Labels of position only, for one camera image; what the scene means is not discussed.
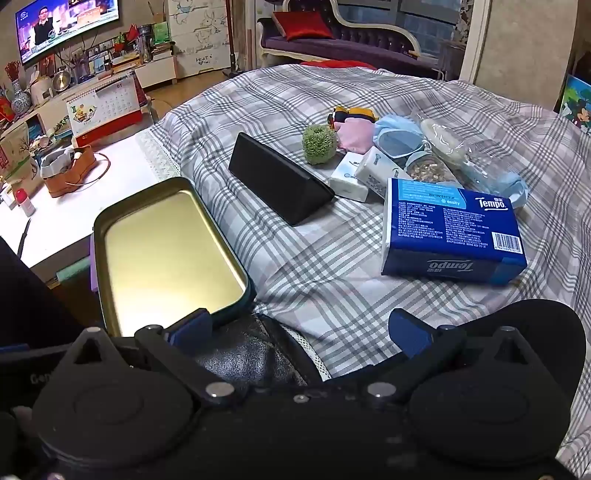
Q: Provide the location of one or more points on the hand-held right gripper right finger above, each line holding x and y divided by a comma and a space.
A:
408, 330

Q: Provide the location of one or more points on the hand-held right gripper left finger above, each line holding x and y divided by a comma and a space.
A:
191, 330

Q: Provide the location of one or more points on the herb sachet with blue fabric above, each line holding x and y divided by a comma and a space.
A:
427, 170

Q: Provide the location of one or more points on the yellow plush toy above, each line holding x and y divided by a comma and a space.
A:
344, 114

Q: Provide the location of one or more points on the gold metal tin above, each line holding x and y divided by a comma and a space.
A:
171, 258

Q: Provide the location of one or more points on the blue tissue pack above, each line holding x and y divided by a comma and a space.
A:
452, 230

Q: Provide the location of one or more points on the grey plaid blanket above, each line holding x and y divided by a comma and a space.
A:
323, 258

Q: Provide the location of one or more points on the black pen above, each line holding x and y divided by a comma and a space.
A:
23, 237

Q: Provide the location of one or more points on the small white tissue pack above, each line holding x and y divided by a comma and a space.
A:
348, 177
378, 168

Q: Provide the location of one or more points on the white bottle with red cap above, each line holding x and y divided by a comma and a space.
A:
25, 203

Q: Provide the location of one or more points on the black triangular case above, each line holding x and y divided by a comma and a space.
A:
272, 180

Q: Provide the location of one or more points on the blue face mask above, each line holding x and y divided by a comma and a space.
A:
392, 138

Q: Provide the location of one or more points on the brown leather tape holder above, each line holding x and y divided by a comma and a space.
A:
69, 177

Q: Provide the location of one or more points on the pink cloth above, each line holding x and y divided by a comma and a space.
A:
358, 136

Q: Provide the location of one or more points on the green fuzzy ball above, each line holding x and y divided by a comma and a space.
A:
318, 144

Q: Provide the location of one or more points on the cardboard box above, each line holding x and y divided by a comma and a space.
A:
14, 157

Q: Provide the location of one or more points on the desk calendar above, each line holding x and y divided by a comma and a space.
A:
115, 106

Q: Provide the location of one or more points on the white low cabinet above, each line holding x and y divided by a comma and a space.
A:
157, 69

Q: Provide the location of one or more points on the blue and white vase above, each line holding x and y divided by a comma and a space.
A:
21, 101

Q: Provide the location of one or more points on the red cloth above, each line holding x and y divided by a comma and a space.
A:
337, 63

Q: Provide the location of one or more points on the white kettle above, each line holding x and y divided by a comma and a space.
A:
41, 90

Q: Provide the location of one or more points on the cartoon poster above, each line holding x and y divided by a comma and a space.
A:
577, 106

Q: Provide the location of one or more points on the metal pot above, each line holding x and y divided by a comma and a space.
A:
62, 81

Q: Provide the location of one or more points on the white cartoon cabinet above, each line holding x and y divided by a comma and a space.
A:
198, 41

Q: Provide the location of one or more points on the purple chaise sofa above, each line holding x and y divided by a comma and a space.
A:
323, 46

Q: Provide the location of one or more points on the red cushion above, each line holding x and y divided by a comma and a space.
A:
300, 25

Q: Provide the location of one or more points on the television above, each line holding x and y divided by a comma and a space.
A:
60, 23

